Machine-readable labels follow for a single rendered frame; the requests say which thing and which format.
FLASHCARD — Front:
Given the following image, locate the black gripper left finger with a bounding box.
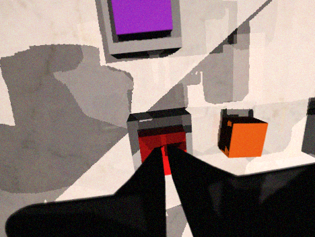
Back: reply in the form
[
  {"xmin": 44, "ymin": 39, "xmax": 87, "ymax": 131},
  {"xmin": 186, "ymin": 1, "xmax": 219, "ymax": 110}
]
[{"xmin": 5, "ymin": 147, "xmax": 167, "ymax": 237}]

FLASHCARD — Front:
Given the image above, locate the red button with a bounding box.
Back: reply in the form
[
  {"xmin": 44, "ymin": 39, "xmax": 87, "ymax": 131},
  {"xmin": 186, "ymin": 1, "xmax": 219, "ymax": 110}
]
[{"xmin": 127, "ymin": 108, "xmax": 193, "ymax": 175}]

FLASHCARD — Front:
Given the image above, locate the orange block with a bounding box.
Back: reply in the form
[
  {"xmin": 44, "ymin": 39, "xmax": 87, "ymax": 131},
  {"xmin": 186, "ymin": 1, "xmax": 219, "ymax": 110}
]
[{"xmin": 219, "ymin": 117, "xmax": 268, "ymax": 158}]

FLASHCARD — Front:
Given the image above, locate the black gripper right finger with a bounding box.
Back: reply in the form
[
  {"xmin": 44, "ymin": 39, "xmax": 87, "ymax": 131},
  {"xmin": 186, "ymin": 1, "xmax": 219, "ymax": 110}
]
[{"xmin": 167, "ymin": 145, "xmax": 315, "ymax": 237}]

